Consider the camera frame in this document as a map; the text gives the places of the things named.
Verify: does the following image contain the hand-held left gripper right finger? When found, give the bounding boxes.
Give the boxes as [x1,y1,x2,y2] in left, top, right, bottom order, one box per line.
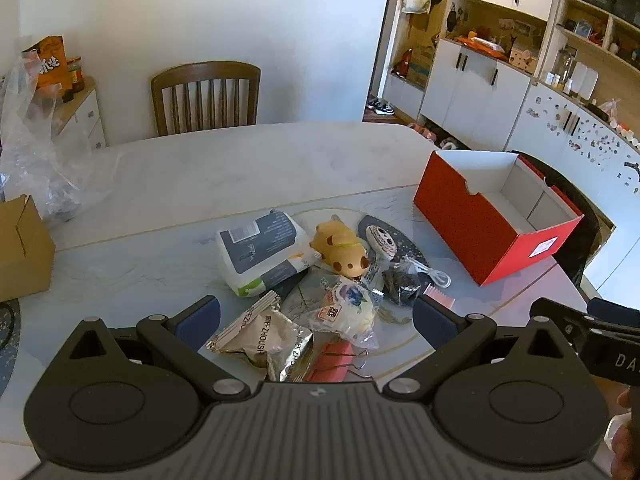
[382,294,576,404]

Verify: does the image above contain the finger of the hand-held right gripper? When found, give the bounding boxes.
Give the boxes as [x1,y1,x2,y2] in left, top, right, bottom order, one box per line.
[530,297,601,335]
[587,297,640,332]

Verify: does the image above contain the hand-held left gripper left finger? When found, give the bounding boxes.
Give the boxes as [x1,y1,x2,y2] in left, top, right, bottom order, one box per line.
[69,296,252,404]

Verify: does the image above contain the clear bag of black parts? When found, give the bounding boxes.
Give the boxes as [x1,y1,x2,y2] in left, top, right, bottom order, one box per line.
[382,260,426,307]

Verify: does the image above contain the white toy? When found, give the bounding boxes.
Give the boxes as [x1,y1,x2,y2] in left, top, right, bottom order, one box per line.
[305,280,386,349]

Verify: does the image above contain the doll face plush toy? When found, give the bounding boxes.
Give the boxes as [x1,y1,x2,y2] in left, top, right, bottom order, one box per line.
[364,224,402,291]

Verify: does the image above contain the red cardboard box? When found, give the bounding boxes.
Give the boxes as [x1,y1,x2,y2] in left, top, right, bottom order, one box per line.
[413,149,585,287]

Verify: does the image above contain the yellow dog plush toy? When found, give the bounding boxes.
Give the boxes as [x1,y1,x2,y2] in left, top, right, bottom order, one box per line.
[309,216,373,281]

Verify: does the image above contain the white marble desktop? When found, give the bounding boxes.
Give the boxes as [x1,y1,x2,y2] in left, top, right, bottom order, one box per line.
[0,121,591,461]

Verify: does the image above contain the person's right hand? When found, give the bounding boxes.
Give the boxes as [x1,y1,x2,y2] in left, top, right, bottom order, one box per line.
[610,386,636,474]

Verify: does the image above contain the silver snack packet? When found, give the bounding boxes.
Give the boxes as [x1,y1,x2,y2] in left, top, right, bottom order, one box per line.
[205,290,315,384]

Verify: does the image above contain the grey white tissue pack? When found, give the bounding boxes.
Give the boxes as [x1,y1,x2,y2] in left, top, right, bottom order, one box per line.
[216,210,321,299]

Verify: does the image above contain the red binder clip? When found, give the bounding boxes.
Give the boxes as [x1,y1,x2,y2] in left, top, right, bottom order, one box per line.
[304,341,372,384]

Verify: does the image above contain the black jacket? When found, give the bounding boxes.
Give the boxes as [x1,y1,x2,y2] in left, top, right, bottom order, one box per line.
[509,150,602,289]

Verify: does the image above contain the white sticker-covered cabinet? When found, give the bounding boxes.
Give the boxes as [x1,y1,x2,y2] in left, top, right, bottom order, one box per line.
[509,80,640,311]

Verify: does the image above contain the brown cardboard box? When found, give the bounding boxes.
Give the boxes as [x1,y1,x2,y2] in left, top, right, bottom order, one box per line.
[0,195,56,303]

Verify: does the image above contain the white lower cabinet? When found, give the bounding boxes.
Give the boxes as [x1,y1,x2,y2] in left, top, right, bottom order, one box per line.
[419,37,533,152]

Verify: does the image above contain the white side cabinet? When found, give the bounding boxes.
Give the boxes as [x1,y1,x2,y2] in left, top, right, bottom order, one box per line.
[50,77,108,152]

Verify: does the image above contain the white container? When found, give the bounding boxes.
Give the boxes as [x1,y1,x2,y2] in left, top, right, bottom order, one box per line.
[570,62,599,101]

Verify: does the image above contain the clear plastic bag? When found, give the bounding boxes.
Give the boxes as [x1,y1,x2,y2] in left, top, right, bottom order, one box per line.
[0,57,101,224]

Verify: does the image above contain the brown wooden chair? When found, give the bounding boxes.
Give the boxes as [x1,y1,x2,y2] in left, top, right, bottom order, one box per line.
[151,61,262,137]

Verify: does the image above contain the glass jar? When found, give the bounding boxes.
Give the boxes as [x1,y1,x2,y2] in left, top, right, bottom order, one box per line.
[554,47,577,89]

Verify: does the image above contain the printed cardboard carton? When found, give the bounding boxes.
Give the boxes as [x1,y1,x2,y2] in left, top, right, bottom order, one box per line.
[406,46,435,86]

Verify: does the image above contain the small wooden drawer box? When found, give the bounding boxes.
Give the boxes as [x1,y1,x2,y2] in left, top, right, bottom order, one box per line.
[509,45,540,72]

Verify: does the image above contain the red bottle-shaped item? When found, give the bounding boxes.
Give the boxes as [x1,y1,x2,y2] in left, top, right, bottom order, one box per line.
[392,50,415,77]

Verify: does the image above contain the orange paper items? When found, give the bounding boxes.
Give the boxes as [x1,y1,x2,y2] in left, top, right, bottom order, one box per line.
[452,30,507,55]

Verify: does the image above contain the orange snack bag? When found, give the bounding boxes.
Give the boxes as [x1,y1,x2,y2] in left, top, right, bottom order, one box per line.
[21,36,74,93]

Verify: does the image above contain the white cable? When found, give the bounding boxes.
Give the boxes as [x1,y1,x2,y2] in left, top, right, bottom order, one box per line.
[400,255,452,289]

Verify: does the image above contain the wooden wall shelf unit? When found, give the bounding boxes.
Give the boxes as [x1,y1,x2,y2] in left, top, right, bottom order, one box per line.
[537,0,640,128]

